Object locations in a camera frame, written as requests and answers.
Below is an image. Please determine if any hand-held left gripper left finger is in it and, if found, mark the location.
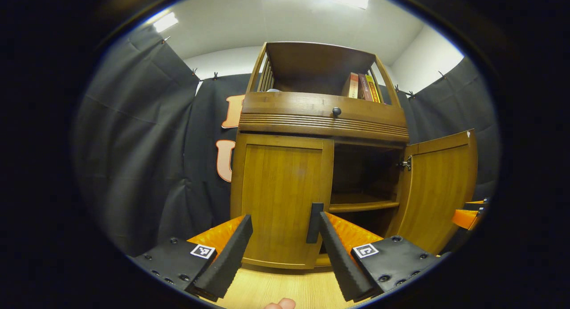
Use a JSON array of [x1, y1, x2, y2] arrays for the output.
[[129, 215, 253, 302]]

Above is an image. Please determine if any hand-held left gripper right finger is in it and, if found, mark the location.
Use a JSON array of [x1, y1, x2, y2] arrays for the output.
[[318, 212, 446, 303]]

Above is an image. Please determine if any wooden cabinet door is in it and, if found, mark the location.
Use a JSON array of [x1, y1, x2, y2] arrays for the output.
[[230, 132, 334, 269], [387, 129, 478, 255]]

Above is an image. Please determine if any wooden double-door shoe cabinet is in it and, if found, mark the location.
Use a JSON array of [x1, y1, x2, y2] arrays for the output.
[[229, 42, 479, 270]]

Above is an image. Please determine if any wooden inner shelf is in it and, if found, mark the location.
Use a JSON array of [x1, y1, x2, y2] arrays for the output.
[[330, 193, 400, 213]]

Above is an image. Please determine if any wooden ribbed drawer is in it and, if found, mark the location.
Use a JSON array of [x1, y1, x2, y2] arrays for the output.
[[238, 92, 409, 143]]

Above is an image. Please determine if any black backdrop cloth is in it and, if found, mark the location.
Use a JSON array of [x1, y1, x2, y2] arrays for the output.
[[73, 24, 501, 257]]

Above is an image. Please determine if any yellow book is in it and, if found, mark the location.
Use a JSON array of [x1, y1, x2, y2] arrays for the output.
[[365, 74, 382, 103]]

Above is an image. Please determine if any dark red book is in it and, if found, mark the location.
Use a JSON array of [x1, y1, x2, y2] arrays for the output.
[[358, 73, 374, 101]]

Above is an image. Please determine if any small ceiling light panel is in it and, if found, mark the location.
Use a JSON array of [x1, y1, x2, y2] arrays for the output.
[[153, 12, 179, 33]]

